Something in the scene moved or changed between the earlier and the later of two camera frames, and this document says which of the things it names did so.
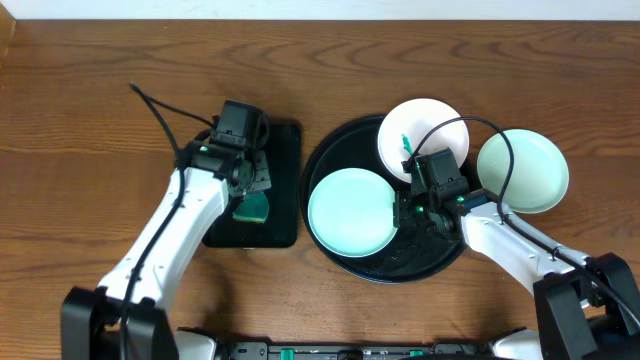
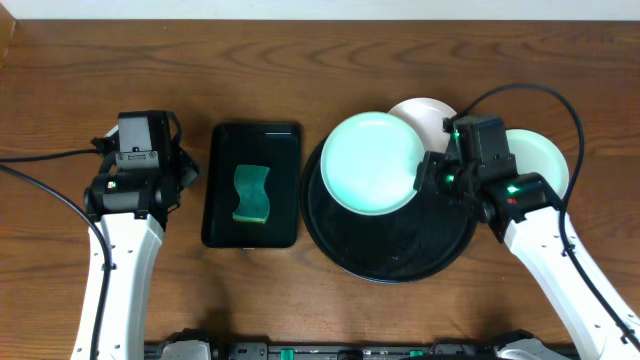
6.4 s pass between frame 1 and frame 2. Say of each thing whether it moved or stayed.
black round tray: stayed
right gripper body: moved
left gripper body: moved
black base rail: stayed
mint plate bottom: moved
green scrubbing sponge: stayed
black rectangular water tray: stayed
